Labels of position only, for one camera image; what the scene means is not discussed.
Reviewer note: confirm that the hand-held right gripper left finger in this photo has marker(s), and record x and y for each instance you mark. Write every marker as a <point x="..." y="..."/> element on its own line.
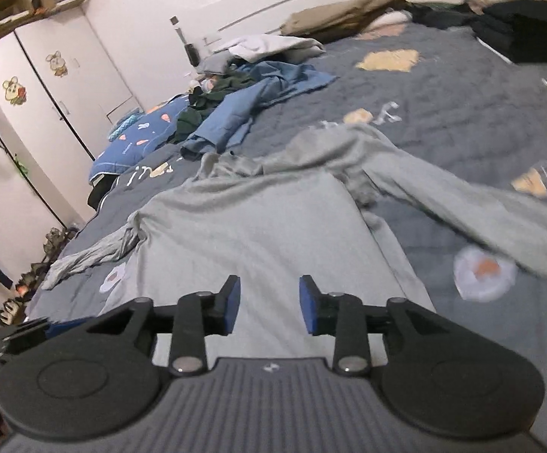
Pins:
<point x="233" y="304"/>

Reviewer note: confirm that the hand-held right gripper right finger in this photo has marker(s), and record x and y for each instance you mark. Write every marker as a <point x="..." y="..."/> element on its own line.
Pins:
<point x="307" y="304"/>

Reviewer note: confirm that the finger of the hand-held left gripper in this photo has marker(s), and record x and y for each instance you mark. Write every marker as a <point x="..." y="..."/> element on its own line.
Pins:
<point x="63" y="329"/>

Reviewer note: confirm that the grey long-sleeved shirt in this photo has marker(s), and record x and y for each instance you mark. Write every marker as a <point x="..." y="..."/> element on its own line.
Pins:
<point x="254" y="226"/>

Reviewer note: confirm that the stack of black folded clothes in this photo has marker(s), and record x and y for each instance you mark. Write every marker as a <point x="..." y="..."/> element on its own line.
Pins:
<point x="523" y="28"/>

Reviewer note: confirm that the row of shoes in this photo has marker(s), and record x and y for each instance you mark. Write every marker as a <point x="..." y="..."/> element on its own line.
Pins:
<point x="37" y="273"/>

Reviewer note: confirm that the black coat stand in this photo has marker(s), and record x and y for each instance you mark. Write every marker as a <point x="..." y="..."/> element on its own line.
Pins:
<point x="32" y="184"/>

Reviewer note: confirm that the dark green garment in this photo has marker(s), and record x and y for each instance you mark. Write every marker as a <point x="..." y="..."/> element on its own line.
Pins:
<point x="193" y="120"/>

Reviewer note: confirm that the blue patterned pillow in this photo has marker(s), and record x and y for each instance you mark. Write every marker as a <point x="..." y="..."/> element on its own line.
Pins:
<point x="136" y="141"/>

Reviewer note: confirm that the blue shirt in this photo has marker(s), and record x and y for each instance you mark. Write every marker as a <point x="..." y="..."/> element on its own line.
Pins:
<point x="235" y="108"/>

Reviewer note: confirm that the teal knitted item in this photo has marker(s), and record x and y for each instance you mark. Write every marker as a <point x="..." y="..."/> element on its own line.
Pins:
<point x="125" y="125"/>

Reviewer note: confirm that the white wardrobe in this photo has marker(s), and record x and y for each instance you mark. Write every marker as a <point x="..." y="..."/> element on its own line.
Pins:
<point x="65" y="99"/>

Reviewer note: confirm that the light grey garment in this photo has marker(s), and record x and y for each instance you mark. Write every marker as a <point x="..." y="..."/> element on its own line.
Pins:
<point x="217" y="63"/>

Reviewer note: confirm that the cartoon animal sticker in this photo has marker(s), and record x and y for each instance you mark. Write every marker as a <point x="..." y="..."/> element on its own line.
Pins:
<point x="14" y="92"/>

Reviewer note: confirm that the grey quilted bedspread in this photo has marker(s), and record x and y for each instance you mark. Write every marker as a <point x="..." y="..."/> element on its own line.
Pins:
<point x="443" y="104"/>

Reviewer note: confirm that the black bottle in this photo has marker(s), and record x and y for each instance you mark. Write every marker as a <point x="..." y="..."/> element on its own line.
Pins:
<point x="192" y="54"/>

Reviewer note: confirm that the white garment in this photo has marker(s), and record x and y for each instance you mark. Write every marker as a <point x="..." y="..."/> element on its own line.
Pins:
<point x="264" y="45"/>

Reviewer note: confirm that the khaki pants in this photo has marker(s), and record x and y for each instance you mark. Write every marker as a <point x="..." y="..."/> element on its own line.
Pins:
<point x="339" y="16"/>

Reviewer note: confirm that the white folded cloth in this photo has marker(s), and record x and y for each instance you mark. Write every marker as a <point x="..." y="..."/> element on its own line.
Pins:
<point x="389" y="21"/>

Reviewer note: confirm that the crumpled black garment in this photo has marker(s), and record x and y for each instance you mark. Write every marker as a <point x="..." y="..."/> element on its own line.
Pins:
<point x="443" y="12"/>

